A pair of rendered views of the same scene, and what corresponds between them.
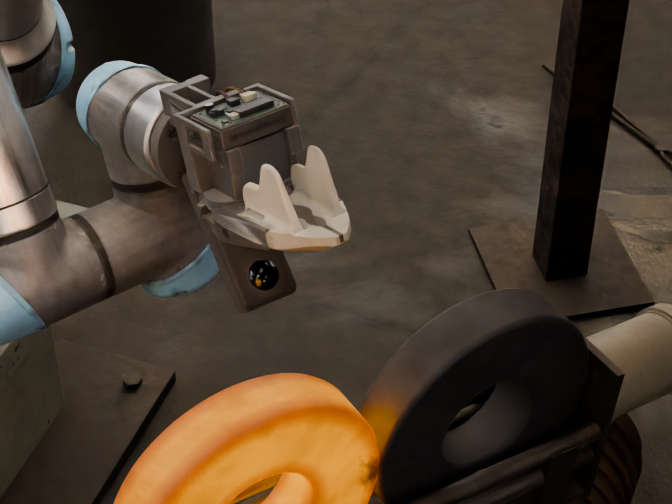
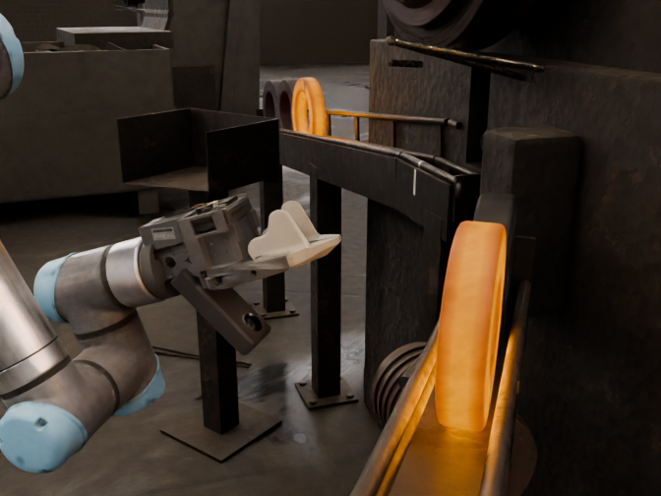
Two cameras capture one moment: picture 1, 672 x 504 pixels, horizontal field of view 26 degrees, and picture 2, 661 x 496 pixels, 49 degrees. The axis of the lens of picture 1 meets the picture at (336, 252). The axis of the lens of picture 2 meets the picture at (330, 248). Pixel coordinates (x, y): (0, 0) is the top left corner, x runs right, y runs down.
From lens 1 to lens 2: 63 cm
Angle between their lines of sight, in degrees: 41
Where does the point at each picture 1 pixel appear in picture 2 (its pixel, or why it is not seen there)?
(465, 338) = (505, 203)
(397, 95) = not seen: hidden behind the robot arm
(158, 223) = (130, 349)
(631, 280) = (263, 416)
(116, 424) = not seen: outside the picture
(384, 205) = (100, 439)
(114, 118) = (90, 275)
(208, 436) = (485, 241)
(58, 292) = (91, 407)
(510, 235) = (185, 423)
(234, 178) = (238, 242)
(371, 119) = not seen: hidden behind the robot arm
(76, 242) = (88, 371)
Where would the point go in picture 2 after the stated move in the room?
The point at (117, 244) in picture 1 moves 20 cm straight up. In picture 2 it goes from (113, 367) to (94, 189)
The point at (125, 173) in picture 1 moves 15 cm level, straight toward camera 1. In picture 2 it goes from (99, 320) to (187, 359)
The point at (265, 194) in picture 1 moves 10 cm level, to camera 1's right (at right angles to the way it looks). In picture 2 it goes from (275, 234) to (349, 216)
